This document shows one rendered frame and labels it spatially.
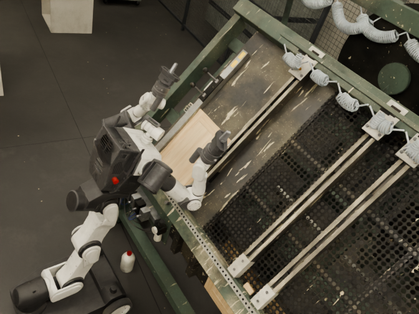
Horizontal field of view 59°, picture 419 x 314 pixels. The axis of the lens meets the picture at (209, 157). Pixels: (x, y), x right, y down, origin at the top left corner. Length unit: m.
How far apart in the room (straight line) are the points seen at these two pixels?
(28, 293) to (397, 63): 2.51
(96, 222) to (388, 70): 1.88
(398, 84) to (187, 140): 1.29
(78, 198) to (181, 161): 0.72
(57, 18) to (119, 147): 4.30
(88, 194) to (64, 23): 4.22
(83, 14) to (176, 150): 3.89
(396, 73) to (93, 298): 2.33
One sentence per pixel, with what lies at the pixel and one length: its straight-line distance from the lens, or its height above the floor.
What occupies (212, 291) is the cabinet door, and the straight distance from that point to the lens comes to 2.69.
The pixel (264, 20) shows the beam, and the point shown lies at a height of 1.86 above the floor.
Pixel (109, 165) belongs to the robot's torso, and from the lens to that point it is 1.82.
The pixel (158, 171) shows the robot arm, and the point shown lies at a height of 1.35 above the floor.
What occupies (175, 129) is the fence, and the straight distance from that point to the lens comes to 2.45.
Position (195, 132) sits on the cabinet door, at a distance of 2.39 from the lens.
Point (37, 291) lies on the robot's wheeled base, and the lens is 2.56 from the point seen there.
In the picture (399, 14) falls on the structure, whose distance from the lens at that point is 2.35.
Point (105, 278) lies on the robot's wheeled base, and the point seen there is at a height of 0.19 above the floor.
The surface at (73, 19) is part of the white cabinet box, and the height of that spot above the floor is 0.21.
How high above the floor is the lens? 2.58
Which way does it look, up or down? 39 degrees down
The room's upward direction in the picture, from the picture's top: 19 degrees clockwise
